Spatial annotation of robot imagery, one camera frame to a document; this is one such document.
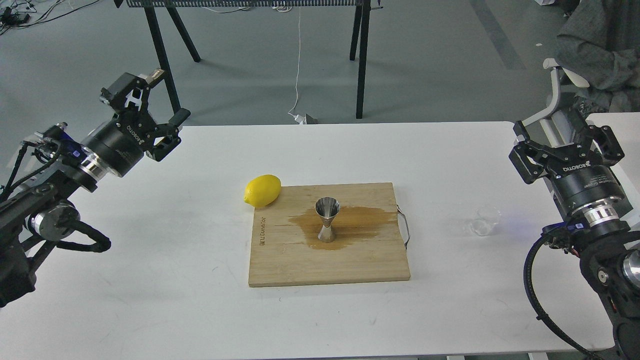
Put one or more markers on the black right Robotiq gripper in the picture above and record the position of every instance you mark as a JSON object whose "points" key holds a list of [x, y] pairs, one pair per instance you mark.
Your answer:
{"points": [[577, 178]]}

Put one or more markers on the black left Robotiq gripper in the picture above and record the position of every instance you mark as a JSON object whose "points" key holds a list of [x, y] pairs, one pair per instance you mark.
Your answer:
{"points": [[121, 142]]}

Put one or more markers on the clear plastic measuring cup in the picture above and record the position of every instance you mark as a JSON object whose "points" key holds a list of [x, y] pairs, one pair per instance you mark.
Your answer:
{"points": [[485, 220]]}

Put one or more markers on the steel double jigger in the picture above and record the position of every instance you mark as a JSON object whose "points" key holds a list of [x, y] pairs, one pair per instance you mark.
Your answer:
{"points": [[327, 208]]}

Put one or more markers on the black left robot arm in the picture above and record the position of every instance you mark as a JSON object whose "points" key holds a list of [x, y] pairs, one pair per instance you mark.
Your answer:
{"points": [[36, 213]]}

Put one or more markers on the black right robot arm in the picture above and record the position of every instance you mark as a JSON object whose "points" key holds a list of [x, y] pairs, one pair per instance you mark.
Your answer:
{"points": [[598, 239]]}

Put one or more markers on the white office chair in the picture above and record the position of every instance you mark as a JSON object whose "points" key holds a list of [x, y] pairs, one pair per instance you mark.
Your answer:
{"points": [[553, 121]]}

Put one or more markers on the person in grey clothes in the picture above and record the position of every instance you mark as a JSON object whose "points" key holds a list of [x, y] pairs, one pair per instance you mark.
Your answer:
{"points": [[600, 41]]}

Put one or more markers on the yellow lemon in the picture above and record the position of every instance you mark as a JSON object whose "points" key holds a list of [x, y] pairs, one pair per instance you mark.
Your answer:
{"points": [[262, 190]]}

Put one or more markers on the wooden cutting board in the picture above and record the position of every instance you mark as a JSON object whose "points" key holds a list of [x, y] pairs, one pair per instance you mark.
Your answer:
{"points": [[285, 249]]}

